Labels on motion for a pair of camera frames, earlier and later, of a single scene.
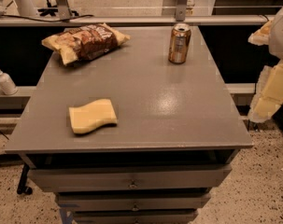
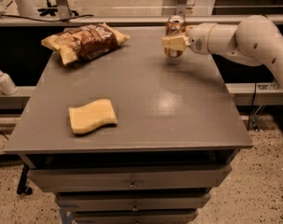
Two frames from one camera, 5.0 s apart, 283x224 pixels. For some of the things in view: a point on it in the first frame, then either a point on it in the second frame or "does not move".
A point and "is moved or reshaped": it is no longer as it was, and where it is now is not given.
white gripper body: [281, 36] -> [198, 38]
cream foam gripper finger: [272, 91] -> [177, 43]
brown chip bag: [84, 41] does not move
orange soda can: [179, 44] is moved or reshaped
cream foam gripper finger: [261, 36] -> [189, 28]
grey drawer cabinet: [129, 137] does not move
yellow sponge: [91, 116] does not move
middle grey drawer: [91, 202] does not move
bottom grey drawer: [134, 216] does not move
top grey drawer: [59, 180] does not move
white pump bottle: [5, 81] does not move
